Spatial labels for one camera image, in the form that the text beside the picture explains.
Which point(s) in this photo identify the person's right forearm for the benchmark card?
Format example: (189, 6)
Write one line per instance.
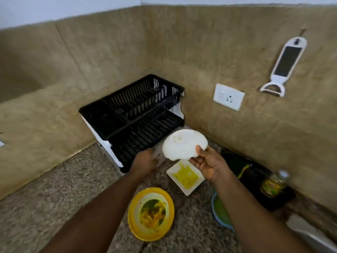
(252, 218)

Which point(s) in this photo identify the person's left hand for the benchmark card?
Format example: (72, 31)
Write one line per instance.
(143, 162)

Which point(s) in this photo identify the person's right thumb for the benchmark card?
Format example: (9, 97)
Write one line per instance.
(201, 151)

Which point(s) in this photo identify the white sink edge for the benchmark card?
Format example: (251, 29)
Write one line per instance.
(310, 234)

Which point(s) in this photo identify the black plastic dish rack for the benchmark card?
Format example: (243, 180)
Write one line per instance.
(134, 115)

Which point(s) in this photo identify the round white plate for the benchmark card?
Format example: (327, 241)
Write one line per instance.
(184, 144)

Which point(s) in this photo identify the blue green bowl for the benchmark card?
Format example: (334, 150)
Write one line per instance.
(219, 212)

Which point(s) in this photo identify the yellow round plate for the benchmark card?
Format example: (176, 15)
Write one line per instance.
(151, 213)

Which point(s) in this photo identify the glass jar with label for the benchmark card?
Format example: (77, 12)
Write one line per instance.
(275, 184)

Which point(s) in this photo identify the white wall socket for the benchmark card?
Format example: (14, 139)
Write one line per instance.
(228, 96)

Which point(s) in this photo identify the square white plate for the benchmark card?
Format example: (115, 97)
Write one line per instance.
(185, 177)

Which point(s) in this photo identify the black tray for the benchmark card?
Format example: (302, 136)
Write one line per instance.
(258, 179)

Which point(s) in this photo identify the white handheld grater peeler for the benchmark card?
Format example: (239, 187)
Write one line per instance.
(287, 63)

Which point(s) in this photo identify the person's right hand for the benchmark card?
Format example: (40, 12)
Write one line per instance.
(210, 163)

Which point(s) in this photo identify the person's left forearm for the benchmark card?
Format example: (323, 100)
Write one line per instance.
(100, 216)

